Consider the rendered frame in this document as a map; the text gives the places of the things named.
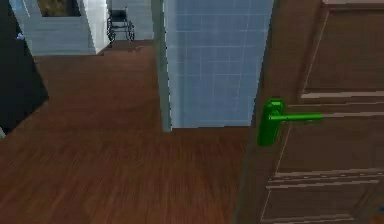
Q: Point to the brown wooden room door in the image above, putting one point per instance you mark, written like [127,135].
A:
[336,146]

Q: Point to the framed picture on wall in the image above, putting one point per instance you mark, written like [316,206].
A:
[58,7]

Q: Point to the black cabinet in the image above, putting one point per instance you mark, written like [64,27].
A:
[16,83]

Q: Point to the black wheelchair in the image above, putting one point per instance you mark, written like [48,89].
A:
[119,20]

